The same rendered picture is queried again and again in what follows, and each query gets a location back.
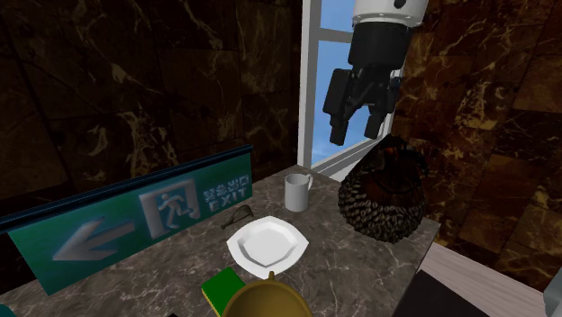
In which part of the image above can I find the green exit sign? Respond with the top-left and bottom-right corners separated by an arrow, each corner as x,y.
0,145 -> 254,296

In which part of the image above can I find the white mug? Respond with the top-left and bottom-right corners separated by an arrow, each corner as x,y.
284,172 -> 314,213

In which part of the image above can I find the green sponge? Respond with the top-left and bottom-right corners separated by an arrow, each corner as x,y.
201,266 -> 247,317

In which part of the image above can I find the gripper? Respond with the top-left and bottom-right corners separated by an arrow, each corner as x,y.
322,19 -> 412,147

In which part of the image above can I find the white framed window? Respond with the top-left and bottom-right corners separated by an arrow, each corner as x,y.
296,0 -> 405,182

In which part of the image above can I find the white plate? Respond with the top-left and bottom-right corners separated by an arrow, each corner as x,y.
225,215 -> 310,281

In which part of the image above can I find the dark woven basket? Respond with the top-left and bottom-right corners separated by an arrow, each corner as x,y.
337,132 -> 430,245

